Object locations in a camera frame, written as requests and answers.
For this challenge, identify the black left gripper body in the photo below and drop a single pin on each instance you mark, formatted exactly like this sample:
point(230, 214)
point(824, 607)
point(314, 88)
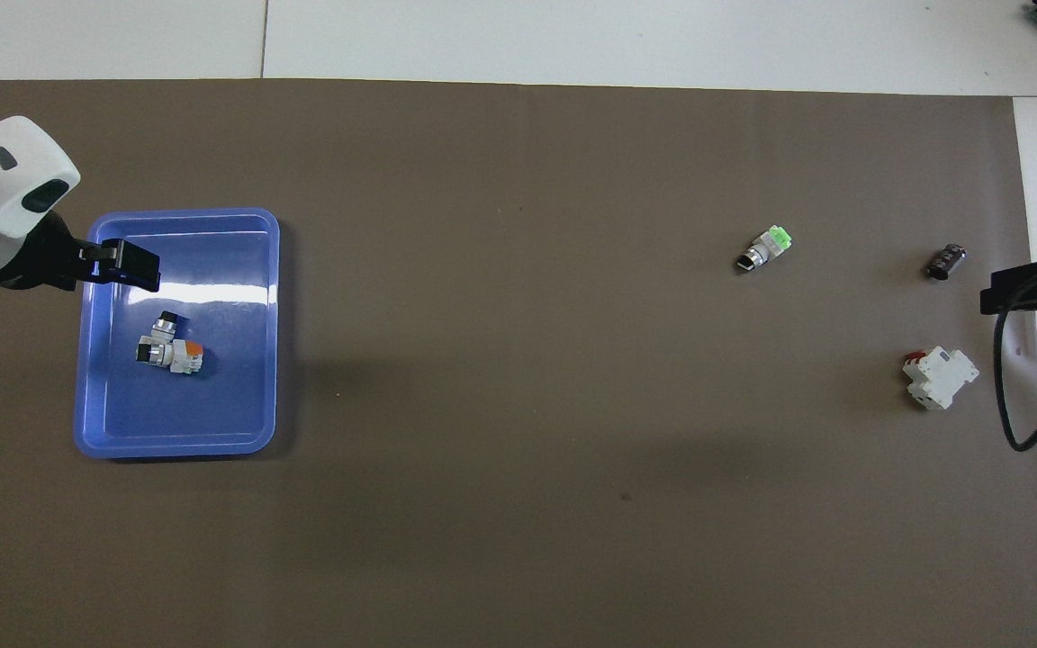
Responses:
point(37, 256)

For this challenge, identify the green push button switch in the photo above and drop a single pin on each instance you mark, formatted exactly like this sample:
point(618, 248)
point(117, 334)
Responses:
point(167, 322)
point(763, 249)

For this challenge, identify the white red circuit breaker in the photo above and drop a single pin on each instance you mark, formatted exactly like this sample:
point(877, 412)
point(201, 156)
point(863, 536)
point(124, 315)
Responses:
point(940, 378)

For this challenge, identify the brown table mat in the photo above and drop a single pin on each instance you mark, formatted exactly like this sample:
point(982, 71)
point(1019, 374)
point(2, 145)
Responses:
point(518, 360)

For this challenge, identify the orange push button switch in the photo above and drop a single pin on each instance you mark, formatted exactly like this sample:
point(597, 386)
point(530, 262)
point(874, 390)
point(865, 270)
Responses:
point(178, 357)

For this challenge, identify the small black terminal block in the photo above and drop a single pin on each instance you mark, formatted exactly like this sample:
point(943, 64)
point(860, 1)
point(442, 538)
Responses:
point(946, 261)

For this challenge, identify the blue plastic tray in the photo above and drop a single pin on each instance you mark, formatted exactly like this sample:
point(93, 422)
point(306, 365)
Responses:
point(230, 405)

